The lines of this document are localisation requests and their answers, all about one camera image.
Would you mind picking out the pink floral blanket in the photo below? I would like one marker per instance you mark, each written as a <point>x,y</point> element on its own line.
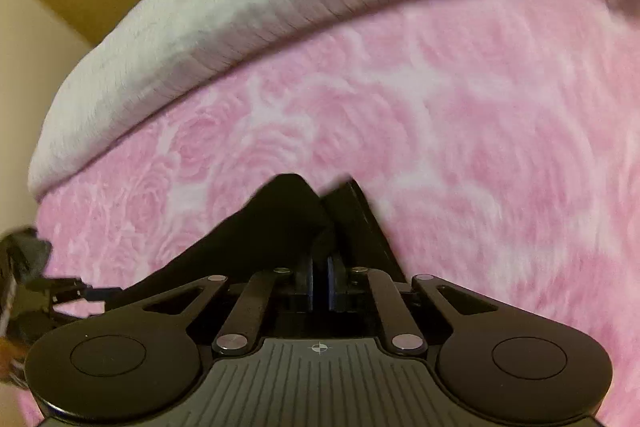
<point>450,132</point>

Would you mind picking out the black garment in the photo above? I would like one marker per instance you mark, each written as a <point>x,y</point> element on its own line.
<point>280,217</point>

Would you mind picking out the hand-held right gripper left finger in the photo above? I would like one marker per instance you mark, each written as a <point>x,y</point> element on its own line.
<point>310,282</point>

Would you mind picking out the white striped duvet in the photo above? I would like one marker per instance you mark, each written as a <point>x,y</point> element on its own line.
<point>250,7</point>

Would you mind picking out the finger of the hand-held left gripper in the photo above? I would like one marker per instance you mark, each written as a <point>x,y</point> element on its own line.
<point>70,291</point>

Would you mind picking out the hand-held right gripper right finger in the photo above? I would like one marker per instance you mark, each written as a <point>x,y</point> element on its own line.
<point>332,284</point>

